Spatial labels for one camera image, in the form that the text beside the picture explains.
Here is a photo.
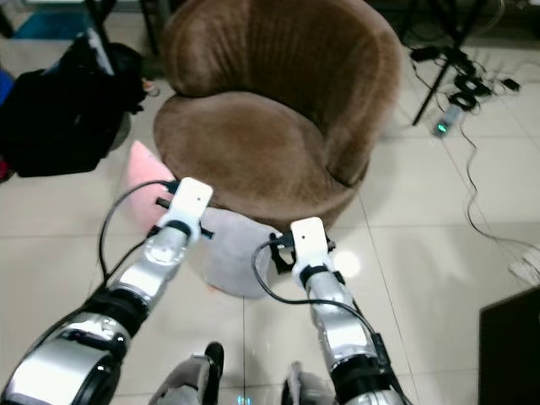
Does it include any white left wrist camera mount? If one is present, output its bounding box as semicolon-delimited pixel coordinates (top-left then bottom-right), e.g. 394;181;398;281
165;176;215;246

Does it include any black tripod stand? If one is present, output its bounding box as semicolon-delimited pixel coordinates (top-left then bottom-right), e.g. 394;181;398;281
409;0;507;127

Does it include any brown velvet armchair sofa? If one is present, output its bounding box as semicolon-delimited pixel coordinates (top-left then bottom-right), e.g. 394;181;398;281
154;0;404;233

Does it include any grey pillow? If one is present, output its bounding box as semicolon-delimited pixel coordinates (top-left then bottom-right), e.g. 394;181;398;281
196;207;278;299

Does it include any white adapter with green light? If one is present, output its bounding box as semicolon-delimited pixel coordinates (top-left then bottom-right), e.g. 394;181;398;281
432;103;466;138

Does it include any silver left robot leg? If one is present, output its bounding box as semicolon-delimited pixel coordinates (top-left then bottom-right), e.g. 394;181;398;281
152;342;224;405

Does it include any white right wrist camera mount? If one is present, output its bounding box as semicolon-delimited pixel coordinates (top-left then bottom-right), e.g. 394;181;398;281
290;216;336;286

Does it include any silver right robot leg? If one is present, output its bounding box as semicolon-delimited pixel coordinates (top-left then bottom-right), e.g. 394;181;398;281
283;361;343;405

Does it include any black backpack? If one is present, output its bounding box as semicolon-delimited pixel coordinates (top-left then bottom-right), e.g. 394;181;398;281
0;34;149;179

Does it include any teal floor mat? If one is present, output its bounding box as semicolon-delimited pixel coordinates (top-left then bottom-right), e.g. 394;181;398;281
13;10;89;41

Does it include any black power brick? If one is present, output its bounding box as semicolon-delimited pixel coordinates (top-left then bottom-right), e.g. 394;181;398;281
409;44;440;62
451;72;492;106

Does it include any black floor cable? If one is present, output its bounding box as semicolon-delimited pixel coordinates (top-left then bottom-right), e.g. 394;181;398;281
464;135;540;254

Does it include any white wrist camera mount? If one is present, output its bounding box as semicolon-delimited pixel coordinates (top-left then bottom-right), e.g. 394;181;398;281
165;176;215;246
290;216;336;286

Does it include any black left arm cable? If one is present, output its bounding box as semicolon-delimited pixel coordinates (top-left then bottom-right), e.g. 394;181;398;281
97;180;165;288

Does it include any silver robot leg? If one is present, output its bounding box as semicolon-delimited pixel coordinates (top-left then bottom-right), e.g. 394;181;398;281
152;342;224;405
283;361;343;405

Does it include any pink pillow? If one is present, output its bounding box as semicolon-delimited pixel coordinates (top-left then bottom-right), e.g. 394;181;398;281
127;140;180;222

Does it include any blue bag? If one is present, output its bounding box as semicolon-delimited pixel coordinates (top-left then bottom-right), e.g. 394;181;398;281
0;69;15;104

